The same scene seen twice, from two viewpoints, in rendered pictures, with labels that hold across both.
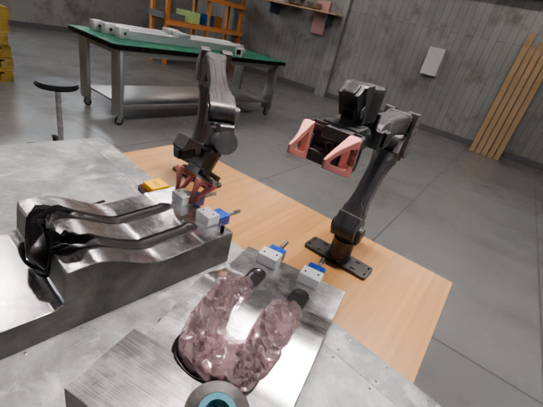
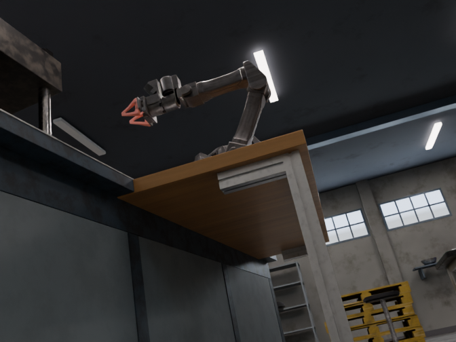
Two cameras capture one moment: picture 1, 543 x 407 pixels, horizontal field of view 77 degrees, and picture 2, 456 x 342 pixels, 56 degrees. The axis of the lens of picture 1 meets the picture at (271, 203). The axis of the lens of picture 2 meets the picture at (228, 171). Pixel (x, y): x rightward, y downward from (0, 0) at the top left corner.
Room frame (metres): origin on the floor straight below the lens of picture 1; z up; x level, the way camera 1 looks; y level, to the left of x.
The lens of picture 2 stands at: (0.37, -1.41, 0.32)
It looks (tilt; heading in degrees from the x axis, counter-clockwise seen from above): 24 degrees up; 71
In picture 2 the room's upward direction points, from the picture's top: 12 degrees counter-clockwise
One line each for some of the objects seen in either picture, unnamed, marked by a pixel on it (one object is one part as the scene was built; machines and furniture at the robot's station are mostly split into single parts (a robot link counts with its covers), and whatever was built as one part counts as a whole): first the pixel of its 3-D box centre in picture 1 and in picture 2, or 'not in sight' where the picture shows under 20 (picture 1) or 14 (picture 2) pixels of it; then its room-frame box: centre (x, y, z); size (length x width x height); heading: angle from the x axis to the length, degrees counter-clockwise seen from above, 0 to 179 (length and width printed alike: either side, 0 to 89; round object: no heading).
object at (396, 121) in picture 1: (381, 137); (224, 91); (0.84, -0.22, 1.17); 0.30 x 0.09 x 0.12; 150
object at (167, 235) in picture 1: (115, 224); not in sight; (0.59, 0.31, 0.92); 0.35 x 0.16 x 0.09; 143
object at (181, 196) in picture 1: (196, 198); not in sight; (0.83, 0.21, 0.89); 0.13 x 0.05 x 0.05; 143
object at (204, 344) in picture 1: (246, 316); not in sight; (0.45, 0.00, 0.90); 0.26 x 0.18 x 0.08; 160
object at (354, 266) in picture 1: (341, 247); not in sight; (0.85, -0.23, 0.84); 0.20 x 0.07 x 0.08; 60
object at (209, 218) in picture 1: (221, 216); not in sight; (0.77, 0.12, 0.89); 0.13 x 0.05 x 0.05; 143
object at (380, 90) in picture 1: (368, 116); (177, 89); (0.69, -0.14, 1.24); 0.12 x 0.09 x 0.12; 150
